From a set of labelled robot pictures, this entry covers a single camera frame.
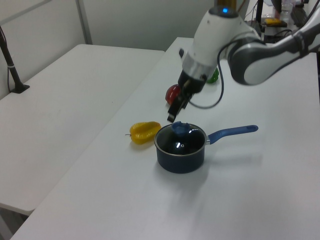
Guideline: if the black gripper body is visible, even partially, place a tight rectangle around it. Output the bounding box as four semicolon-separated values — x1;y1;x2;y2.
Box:
177;69;208;95

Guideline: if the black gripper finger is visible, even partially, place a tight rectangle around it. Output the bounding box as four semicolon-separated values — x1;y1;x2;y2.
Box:
181;91;194;110
166;90;187;124

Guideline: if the glass lid with blue knob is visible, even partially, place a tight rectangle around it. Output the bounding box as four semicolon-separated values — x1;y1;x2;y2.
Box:
154;121;208;157

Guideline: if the red toy apple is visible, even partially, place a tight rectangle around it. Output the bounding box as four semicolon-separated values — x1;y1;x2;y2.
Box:
165;84;182;105

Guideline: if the green toy bell pepper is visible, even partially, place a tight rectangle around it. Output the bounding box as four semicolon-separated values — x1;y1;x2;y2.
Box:
206;67;220;85

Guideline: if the yellow toy starfruit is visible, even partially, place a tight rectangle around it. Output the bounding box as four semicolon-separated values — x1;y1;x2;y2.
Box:
125;121;162;146

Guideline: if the brown wooden board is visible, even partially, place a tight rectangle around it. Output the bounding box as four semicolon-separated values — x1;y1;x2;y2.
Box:
216;0;237;12

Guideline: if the black equipment box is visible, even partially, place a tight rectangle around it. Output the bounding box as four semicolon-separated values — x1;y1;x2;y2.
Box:
262;24;300;45

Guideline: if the clear plastic bottle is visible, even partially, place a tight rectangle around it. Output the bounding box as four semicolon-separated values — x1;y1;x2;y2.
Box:
280;2;294;21

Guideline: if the black keyboard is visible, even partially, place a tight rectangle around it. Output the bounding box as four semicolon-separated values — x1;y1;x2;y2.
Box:
289;7;309;25

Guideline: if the black pole with clamp base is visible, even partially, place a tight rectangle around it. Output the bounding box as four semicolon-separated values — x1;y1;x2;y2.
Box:
0;24;31;95

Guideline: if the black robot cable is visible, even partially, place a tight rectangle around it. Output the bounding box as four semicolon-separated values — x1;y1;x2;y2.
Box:
188;39;241;109

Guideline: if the dark blue saucepan, blue handle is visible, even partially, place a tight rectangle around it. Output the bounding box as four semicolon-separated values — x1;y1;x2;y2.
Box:
154;124;259;175

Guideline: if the grey partition frame post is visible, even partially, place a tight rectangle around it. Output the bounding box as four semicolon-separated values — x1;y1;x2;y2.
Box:
76;0;94;46

